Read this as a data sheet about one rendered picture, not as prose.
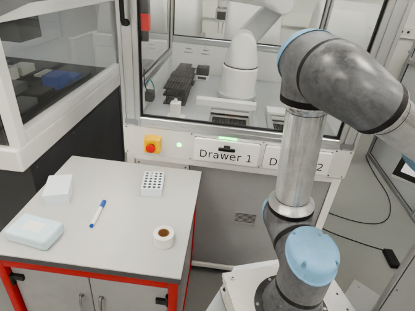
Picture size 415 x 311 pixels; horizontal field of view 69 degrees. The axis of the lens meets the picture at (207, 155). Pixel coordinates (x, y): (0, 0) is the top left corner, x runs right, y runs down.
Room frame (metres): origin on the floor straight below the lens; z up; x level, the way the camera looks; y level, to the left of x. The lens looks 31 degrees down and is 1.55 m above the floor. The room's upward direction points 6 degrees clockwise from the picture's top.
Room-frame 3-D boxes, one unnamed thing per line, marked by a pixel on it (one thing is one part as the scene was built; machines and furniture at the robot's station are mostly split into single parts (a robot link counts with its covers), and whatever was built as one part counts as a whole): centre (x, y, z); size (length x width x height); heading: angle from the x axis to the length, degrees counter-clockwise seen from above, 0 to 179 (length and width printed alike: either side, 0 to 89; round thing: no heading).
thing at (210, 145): (1.16, -0.08, 0.87); 0.29 x 0.02 x 0.11; 88
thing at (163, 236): (0.71, 0.12, 0.78); 0.07 x 0.07 x 0.04
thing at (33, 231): (0.68, 0.54, 0.78); 0.15 x 0.10 x 0.04; 79
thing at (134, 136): (1.64, -0.14, 0.87); 1.02 x 0.95 x 0.14; 88
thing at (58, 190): (0.89, 0.56, 0.79); 0.13 x 0.09 x 0.05; 17
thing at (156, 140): (1.16, 0.25, 0.88); 0.07 x 0.05 x 0.07; 88
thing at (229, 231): (1.64, -0.15, 0.40); 1.03 x 0.95 x 0.80; 88
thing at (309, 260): (0.48, -0.25, 1.00); 0.13 x 0.12 x 0.14; 9
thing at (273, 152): (1.15, -0.40, 0.87); 0.29 x 0.02 x 0.11; 88
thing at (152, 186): (1.00, 0.22, 0.78); 0.12 x 0.08 x 0.04; 6
